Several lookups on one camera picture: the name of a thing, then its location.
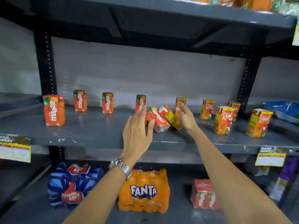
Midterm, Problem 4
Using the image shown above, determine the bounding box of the person's left hand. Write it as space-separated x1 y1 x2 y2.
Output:
121 105 156 166

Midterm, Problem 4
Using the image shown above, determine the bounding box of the person's right hand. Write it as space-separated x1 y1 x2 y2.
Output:
176 104 199 136

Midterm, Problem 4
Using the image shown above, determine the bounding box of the orange yellow fruit juice carton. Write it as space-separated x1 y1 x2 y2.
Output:
213 106 235 135
159 104 183 131
228 102 241 121
175 98 187 118
245 109 273 138
199 100 215 121

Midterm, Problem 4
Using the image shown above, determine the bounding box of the person's right forearm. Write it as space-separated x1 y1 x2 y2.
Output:
190 125 293 224

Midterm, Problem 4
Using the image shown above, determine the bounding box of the person's left forearm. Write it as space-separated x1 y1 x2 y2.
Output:
63 159 138 224

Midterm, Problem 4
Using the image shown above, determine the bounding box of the small red mango juice carton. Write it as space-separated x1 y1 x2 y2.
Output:
146 107 171 133
73 90 88 112
135 95 147 114
102 92 114 114

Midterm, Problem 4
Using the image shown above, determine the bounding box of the silver metal wristwatch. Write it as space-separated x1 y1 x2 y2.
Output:
108 157 132 180

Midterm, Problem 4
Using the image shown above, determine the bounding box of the orange wrapped soda bottle pack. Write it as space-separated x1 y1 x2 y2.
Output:
118 168 170 214

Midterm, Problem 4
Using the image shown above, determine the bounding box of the red wrapped juice carton pack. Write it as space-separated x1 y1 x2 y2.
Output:
190 179 222 211

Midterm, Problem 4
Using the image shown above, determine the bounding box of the large red mango juice carton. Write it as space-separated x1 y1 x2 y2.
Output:
43 95 66 127

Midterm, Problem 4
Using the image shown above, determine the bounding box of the yellow white shelf price label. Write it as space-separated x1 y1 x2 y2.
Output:
255 147 287 167
0 135 31 163

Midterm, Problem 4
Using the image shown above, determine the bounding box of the blue wrapped soda bottle pack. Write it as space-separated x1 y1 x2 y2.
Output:
48 162 104 209

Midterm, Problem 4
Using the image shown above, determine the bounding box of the blue plastic bag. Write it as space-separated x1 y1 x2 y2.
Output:
263 101 299 124

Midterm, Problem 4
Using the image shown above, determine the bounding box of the dark grey metal shelf rack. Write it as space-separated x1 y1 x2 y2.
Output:
0 0 299 224

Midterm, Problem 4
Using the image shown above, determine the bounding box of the purple packet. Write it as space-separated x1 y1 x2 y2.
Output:
279 156 299 183

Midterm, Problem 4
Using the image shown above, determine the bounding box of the pale green packet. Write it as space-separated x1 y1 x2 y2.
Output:
266 177 290 203

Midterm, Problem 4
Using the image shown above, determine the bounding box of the yellow green shelf price label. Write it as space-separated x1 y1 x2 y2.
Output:
292 24 299 46

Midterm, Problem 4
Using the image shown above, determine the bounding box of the clear green plastic packet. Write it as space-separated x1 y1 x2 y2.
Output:
279 2 299 16

